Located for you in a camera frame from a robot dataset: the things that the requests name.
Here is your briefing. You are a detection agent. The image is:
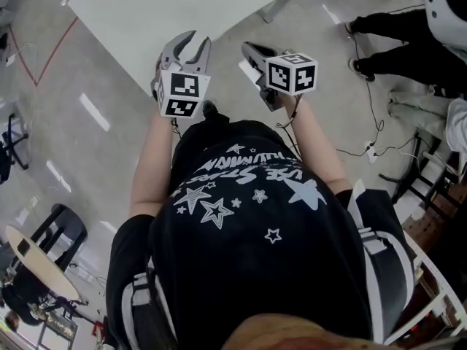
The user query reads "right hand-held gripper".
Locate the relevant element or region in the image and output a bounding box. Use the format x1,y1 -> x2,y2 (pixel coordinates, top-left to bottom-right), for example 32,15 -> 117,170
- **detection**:
241,41 -> 320,113

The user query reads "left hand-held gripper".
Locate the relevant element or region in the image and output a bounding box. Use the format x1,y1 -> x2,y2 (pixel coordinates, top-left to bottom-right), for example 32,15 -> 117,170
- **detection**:
150,30 -> 213,118

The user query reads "person's left forearm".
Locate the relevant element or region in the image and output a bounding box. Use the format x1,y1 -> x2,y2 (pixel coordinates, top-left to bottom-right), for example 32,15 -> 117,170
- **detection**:
128,112 -> 177,219

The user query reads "person's right forearm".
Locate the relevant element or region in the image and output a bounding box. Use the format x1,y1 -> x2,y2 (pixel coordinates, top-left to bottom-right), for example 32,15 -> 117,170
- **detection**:
283,93 -> 352,197

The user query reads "grey table leg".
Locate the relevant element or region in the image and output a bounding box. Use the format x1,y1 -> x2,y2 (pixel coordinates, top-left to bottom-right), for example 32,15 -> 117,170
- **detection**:
258,0 -> 290,24

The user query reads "white table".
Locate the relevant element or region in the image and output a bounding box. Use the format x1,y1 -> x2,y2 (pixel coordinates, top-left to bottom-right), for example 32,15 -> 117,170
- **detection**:
66,0 -> 323,98

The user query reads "person's black shoe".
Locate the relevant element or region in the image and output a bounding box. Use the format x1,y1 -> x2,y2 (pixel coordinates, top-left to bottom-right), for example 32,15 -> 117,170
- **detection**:
201,100 -> 220,119

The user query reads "white power strip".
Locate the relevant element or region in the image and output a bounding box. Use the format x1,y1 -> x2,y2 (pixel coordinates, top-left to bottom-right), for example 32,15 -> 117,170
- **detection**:
363,140 -> 379,165

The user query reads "white rounded device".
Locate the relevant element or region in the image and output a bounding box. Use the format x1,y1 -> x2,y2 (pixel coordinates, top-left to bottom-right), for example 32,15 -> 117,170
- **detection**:
420,0 -> 467,62

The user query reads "black office chair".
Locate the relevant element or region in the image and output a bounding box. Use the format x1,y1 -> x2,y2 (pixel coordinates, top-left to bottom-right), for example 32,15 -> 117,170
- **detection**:
0,112 -> 31,186

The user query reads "black star print shirt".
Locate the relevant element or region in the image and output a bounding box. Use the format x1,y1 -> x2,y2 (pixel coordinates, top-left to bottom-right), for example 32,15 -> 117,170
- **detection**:
104,117 -> 417,350

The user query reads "black round stool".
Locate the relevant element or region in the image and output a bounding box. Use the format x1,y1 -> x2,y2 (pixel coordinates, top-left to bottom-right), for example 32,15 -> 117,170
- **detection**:
30,203 -> 89,273

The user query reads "black phone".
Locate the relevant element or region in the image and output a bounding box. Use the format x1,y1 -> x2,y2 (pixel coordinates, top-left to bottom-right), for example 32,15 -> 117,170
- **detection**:
15,238 -> 33,257

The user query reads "round beige table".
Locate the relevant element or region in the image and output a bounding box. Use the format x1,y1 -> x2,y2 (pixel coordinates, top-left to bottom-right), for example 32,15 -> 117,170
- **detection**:
4,225 -> 81,302

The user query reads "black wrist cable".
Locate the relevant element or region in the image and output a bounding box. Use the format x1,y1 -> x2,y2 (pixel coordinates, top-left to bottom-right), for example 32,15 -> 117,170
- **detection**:
275,95 -> 304,128

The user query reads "long black floor cable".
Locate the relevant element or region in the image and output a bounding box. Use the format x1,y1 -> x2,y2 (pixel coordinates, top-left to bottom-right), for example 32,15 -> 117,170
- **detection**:
334,31 -> 386,158

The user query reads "white floor cable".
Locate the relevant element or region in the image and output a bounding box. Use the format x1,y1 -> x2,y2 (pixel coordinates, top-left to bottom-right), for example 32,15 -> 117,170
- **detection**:
375,144 -> 424,162

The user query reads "black metal chair frame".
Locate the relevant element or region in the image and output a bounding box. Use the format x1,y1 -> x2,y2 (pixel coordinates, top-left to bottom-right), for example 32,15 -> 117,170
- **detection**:
378,132 -> 467,213

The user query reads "grey backpack strap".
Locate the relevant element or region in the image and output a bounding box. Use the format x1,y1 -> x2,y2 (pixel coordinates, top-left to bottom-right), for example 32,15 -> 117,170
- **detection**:
345,179 -> 417,342
119,268 -> 177,350

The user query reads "white metal shelf frame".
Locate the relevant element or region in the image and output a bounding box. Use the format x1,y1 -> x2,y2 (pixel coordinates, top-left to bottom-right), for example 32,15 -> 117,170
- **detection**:
382,227 -> 467,346

